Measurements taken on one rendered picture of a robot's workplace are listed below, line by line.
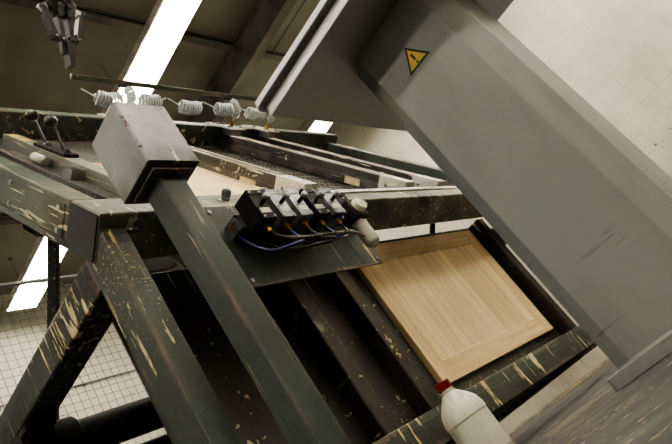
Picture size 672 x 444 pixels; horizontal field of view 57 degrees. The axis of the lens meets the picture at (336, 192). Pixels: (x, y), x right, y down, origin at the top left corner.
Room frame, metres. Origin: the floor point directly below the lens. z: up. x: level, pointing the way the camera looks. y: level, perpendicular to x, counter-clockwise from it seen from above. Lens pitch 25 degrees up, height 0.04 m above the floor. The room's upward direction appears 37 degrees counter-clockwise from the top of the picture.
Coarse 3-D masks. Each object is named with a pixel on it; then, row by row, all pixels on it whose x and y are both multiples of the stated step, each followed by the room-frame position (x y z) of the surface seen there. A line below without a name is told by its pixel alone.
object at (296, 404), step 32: (160, 192) 0.96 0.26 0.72; (192, 192) 1.00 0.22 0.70; (192, 224) 0.96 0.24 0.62; (192, 256) 0.97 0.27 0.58; (224, 256) 0.98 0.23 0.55; (224, 288) 0.95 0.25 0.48; (224, 320) 0.97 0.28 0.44; (256, 320) 0.97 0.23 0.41; (256, 352) 0.96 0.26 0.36; (288, 352) 0.99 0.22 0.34; (256, 384) 0.98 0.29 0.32; (288, 384) 0.96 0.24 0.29; (288, 416) 0.97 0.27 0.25; (320, 416) 0.98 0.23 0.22
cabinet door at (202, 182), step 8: (200, 168) 1.81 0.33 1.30; (192, 176) 1.68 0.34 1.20; (200, 176) 1.70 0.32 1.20; (208, 176) 1.73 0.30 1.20; (216, 176) 1.75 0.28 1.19; (224, 176) 1.77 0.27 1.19; (192, 184) 1.57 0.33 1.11; (200, 184) 1.60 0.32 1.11; (208, 184) 1.62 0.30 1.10; (216, 184) 1.65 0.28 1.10; (224, 184) 1.67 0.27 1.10; (232, 184) 1.70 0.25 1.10; (240, 184) 1.71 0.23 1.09; (248, 184) 1.74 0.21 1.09; (200, 192) 1.51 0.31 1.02; (208, 192) 1.53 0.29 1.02; (216, 192) 1.55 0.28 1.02; (232, 192) 1.60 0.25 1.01; (240, 192) 1.62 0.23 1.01
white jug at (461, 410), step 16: (448, 384) 1.38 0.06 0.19; (448, 400) 1.37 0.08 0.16; (464, 400) 1.35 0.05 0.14; (480, 400) 1.38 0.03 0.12; (448, 416) 1.36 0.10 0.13; (464, 416) 1.34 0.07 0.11; (480, 416) 1.35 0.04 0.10; (448, 432) 1.38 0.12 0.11; (464, 432) 1.35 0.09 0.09; (480, 432) 1.35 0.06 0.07; (496, 432) 1.36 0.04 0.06
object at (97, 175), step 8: (8, 136) 1.52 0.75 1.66; (8, 144) 1.53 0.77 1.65; (16, 144) 1.50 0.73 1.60; (24, 144) 1.48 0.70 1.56; (32, 144) 1.48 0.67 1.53; (24, 152) 1.49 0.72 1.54; (32, 152) 1.47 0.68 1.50; (40, 152) 1.45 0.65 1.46; (48, 152) 1.44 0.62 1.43; (56, 160) 1.43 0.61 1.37; (64, 160) 1.41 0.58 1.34; (72, 160) 1.40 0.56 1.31; (80, 160) 1.43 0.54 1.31; (88, 168) 1.37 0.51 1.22; (96, 168) 1.38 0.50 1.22; (88, 176) 1.38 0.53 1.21; (96, 176) 1.36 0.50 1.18; (104, 176) 1.35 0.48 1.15; (96, 184) 1.37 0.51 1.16; (104, 184) 1.36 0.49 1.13; (112, 184) 1.34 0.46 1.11
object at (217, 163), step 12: (132, 96) 1.92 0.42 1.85; (204, 156) 1.81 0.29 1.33; (216, 156) 1.79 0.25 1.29; (204, 168) 1.82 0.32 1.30; (216, 168) 1.80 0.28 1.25; (228, 168) 1.77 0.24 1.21; (240, 168) 1.75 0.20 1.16; (252, 168) 1.73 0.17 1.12; (264, 168) 1.77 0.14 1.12; (264, 180) 1.73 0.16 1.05; (276, 180) 1.70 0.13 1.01; (288, 180) 1.69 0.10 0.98; (300, 180) 1.70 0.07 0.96
